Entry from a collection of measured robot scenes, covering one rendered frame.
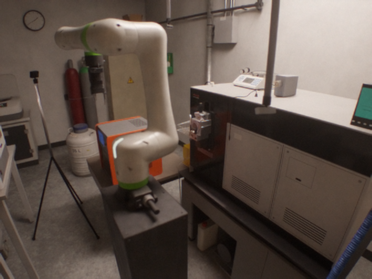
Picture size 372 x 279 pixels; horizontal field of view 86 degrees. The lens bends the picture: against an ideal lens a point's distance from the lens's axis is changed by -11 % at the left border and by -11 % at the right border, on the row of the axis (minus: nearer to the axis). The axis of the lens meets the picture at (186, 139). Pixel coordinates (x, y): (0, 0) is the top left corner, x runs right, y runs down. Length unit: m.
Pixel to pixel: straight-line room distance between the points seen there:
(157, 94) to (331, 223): 0.94
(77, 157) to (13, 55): 2.15
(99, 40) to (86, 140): 2.56
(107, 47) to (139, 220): 0.58
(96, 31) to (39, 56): 3.78
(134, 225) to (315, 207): 0.81
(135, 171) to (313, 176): 0.77
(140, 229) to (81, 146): 2.58
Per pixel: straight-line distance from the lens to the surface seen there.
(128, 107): 4.55
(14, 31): 4.58
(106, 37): 0.77
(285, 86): 1.42
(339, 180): 1.08
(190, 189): 1.82
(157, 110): 0.87
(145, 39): 0.84
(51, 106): 4.63
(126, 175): 0.83
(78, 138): 3.26
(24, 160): 4.22
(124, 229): 0.80
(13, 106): 4.01
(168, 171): 1.96
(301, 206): 1.22
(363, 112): 1.03
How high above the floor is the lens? 1.69
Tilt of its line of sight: 22 degrees down
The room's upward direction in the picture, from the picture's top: straight up
